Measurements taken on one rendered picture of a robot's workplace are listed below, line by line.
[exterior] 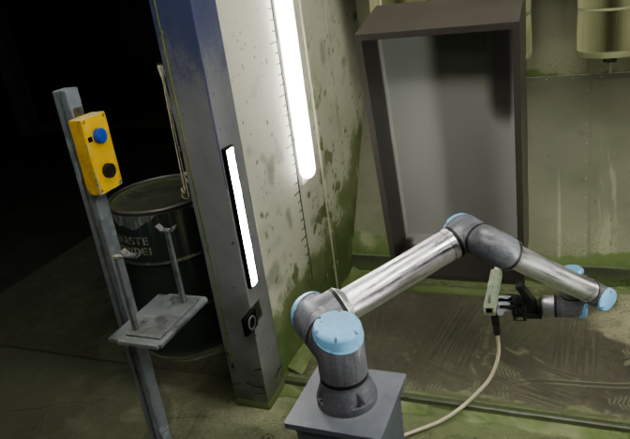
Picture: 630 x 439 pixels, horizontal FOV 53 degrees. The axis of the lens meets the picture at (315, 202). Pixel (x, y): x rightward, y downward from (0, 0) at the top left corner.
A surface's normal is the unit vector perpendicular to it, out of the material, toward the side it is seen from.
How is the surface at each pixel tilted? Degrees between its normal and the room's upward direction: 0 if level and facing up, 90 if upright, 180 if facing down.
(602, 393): 0
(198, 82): 90
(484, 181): 102
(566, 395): 0
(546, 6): 90
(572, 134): 57
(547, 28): 90
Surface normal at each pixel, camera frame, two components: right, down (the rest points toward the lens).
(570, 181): -0.37, -0.18
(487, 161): -0.32, 0.56
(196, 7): 0.92, 0.02
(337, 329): -0.10, -0.90
